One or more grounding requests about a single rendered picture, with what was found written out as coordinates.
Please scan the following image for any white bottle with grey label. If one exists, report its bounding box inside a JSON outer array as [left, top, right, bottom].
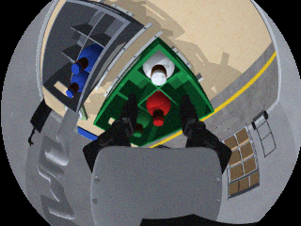
[[143, 50, 175, 86]]

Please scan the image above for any blue bottle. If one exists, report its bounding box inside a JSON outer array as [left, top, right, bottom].
[[66, 71, 89, 98], [71, 43, 103, 74]]

